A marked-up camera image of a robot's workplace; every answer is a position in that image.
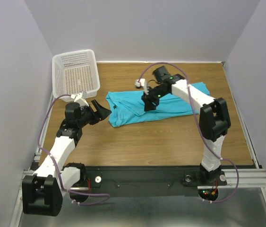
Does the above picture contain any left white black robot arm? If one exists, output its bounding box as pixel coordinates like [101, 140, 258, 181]
[22, 98, 111, 217]

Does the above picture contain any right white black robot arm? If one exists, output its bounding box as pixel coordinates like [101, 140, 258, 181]
[135, 66, 231, 184]

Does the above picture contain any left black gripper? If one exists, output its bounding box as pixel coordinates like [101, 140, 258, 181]
[77, 100, 111, 128]

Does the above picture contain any aluminium extrusion frame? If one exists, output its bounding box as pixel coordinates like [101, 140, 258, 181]
[9, 94, 266, 227]

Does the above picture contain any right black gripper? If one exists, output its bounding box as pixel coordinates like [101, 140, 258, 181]
[142, 85, 169, 112]

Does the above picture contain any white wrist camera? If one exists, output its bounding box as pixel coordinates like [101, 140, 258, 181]
[70, 91, 89, 107]
[135, 79, 149, 95]

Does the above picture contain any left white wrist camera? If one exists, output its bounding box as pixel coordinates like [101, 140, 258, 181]
[70, 91, 89, 107]

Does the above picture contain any white perforated plastic basket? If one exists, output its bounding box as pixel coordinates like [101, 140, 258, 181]
[52, 49, 101, 102]

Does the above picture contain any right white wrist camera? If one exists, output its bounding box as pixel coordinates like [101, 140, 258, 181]
[135, 79, 149, 95]

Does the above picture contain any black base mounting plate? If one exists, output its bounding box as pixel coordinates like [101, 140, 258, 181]
[74, 166, 227, 197]

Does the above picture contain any turquoise t-shirt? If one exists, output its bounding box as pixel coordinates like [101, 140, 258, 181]
[106, 79, 215, 127]

